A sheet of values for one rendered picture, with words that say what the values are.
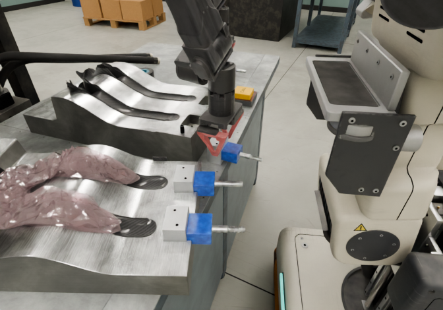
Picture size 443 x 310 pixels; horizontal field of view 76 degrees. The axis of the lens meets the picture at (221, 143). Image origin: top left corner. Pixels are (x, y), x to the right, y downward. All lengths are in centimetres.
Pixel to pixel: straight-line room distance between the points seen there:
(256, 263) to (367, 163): 105
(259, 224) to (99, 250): 120
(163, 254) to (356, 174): 34
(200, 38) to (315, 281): 91
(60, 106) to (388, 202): 76
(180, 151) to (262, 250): 95
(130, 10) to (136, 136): 475
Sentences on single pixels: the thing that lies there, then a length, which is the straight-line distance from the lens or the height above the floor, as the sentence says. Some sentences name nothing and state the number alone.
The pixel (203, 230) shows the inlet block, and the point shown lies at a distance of 48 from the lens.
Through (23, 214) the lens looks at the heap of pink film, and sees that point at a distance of 53.
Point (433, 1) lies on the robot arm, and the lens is 30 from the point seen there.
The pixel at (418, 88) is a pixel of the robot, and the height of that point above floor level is 106.
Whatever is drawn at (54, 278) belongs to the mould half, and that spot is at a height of 84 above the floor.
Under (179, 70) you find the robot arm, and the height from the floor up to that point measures 102.
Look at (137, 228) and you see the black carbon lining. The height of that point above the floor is 85.
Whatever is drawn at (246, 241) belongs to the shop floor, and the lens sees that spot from 154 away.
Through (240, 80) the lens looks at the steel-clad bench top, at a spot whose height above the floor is 80.
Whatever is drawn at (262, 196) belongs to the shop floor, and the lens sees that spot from 175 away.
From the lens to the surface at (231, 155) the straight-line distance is 67.
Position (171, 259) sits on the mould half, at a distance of 47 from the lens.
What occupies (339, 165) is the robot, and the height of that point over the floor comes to 95.
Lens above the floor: 125
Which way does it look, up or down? 36 degrees down
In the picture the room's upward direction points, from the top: straight up
